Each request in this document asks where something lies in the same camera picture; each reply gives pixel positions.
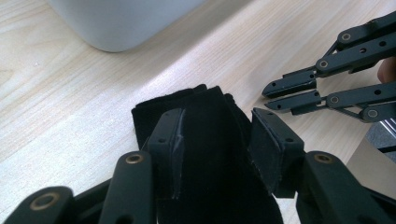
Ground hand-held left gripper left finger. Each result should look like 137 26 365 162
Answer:
99 107 186 224

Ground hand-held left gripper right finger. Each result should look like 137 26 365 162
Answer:
248 106 396 224

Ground black sock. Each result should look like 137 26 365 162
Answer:
131 83 284 224

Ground light blue divided storage box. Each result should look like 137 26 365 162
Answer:
46 0 208 53

